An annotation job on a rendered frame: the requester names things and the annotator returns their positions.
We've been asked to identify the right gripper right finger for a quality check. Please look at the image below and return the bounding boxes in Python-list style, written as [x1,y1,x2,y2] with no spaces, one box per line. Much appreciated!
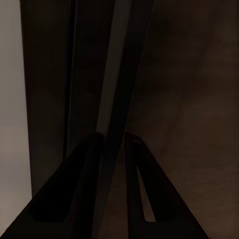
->
[125,133,209,239]

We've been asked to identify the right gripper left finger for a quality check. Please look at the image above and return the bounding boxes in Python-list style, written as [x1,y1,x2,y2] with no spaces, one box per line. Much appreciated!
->
[0,132,101,239]

